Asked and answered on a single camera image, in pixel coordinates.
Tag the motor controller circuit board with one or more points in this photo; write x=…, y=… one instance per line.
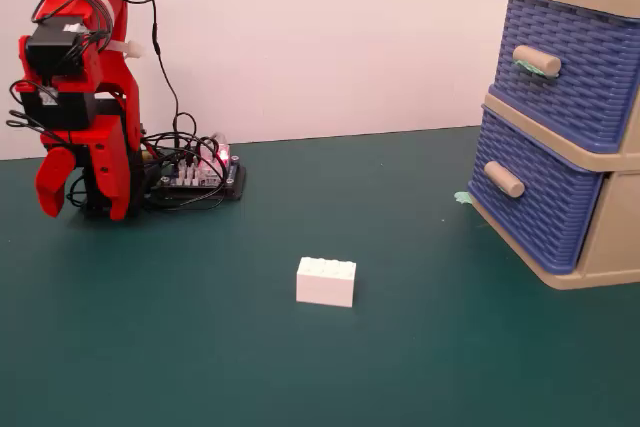
x=200, y=179

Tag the red robot arm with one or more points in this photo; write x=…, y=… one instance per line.
x=107, y=2

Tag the green tape scrap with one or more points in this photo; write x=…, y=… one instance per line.
x=462, y=198

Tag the dark green table mat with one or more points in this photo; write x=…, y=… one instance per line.
x=200, y=347

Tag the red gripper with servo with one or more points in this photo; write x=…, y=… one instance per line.
x=112, y=97

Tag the white toy brick cube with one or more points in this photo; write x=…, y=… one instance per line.
x=325, y=282

